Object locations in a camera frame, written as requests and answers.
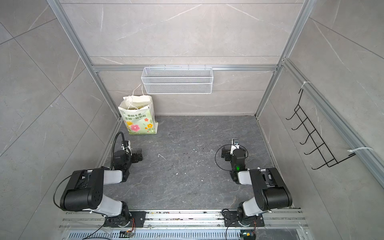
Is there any floral paper bag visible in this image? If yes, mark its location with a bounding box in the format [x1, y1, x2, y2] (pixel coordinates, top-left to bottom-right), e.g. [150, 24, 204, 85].
[118, 85, 158, 135]

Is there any black wire hook rack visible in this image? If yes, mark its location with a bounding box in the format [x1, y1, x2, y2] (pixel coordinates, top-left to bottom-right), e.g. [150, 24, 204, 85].
[286, 89, 356, 170]

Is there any white wire mesh basket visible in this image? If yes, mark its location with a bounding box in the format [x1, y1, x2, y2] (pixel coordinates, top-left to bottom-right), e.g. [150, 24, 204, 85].
[141, 67, 214, 95]

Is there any white cable tie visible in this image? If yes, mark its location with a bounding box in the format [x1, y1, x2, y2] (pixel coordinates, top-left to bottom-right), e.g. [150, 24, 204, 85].
[347, 147, 374, 153]

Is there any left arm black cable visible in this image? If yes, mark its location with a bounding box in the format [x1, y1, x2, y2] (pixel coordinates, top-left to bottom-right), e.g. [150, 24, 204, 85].
[109, 131, 126, 171]

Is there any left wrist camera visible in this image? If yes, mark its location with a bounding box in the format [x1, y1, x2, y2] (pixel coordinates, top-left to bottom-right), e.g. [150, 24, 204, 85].
[122, 140, 132, 155]

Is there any aluminium frame profile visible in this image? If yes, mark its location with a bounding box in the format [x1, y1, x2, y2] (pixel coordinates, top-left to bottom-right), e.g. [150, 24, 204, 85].
[48, 1, 384, 186]

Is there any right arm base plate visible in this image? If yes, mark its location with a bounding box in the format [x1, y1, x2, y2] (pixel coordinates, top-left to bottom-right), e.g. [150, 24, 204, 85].
[221, 209, 265, 228]

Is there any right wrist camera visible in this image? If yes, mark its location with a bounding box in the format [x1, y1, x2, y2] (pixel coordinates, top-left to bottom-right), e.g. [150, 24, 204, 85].
[231, 139, 240, 151]

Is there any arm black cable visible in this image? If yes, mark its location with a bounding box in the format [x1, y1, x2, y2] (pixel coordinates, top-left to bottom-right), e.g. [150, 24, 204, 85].
[109, 131, 126, 171]
[214, 143, 249, 172]

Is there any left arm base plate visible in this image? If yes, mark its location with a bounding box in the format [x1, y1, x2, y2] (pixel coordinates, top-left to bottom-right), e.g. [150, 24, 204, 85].
[103, 211, 147, 228]

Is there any small green circuit board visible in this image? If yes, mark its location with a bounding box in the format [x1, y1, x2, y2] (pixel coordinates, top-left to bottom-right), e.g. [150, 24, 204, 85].
[240, 231, 256, 240]

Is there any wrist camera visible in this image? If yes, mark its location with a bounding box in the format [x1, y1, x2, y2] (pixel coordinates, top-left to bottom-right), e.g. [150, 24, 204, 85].
[231, 139, 240, 151]
[122, 140, 132, 155]

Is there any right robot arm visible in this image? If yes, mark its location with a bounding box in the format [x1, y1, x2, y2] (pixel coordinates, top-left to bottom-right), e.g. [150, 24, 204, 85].
[219, 144, 293, 220]

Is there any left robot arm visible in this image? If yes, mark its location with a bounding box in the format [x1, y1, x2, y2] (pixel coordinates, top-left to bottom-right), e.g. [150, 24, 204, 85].
[60, 149, 143, 219]

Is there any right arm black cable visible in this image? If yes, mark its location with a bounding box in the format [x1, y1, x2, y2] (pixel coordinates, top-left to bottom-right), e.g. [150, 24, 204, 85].
[214, 143, 249, 172]

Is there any aluminium mounting rail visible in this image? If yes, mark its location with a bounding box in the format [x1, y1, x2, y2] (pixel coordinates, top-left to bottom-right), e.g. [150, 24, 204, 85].
[58, 208, 310, 232]

